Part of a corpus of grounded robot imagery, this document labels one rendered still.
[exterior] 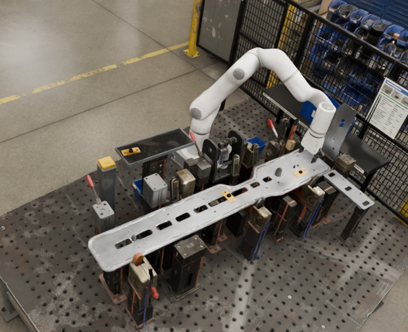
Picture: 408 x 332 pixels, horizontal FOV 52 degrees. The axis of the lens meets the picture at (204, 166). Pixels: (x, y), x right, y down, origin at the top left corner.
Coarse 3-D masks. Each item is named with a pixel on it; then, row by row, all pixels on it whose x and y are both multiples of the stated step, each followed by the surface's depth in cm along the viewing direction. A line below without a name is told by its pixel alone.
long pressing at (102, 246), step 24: (264, 168) 228; (288, 168) 231; (312, 168) 234; (216, 192) 209; (264, 192) 214; (144, 216) 191; (168, 216) 194; (192, 216) 196; (216, 216) 198; (96, 240) 178; (120, 240) 180; (144, 240) 182; (168, 240) 184; (120, 264) 172
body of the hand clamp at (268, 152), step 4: (272, 140) 239; (268, 144) 239; (272, 144) 236; (268, 148) 240; (272, 148) 237; (276, 148) 235; (280, 148) 238; (268, 152) 241; (272, 152) 238; (276, 152) 238; (280, 152) 241; (264, 156) 246; (268, 156) 242; (272, 156) 239; (276, 156) 241; (268, 160) 243; (264, 180) 253; (268, 180) 256
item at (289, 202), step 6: (288, 198) 215; (282, 204) 216; (288, 204) 212; (294, 204) 212; (282, 210) 217; (288, 210) 213; (282, 216) 218; (288, 216) 216; (276, 222) 225; (282, 222) 221; (276, 228) 227; (282, 228) 224; (270, 234) 232; (276, 234) 228; (282, 234) 226; (276, 240) 229
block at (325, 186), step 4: (324, 180) 231; (320, 184) 228; (324, 184) 228; (328, 184) 229; (324, 188) 226; (328, 188) 226; (332, 188) 227; (328, 192) 224; (332, 192) 224; (324, 196) 226; (328, 196) 224; (332, 196) 228; (324, 200) 227; (328, 200) 228; (324, 204) 229; (320, 208) 232; (324, 208) 236; (316, 212) 236; (320, 212) 236; (316, 216) 236; (320, 216) 239; (316, 220) 238; (312, 224) 241; (316, 224) 242
